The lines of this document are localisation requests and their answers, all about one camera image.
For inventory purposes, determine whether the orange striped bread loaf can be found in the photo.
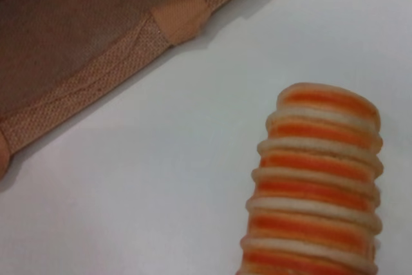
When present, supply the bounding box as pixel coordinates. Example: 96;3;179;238
236;82;384;275

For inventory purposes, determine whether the brown jute tote bag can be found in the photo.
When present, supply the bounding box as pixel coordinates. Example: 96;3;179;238
0;0;310;189

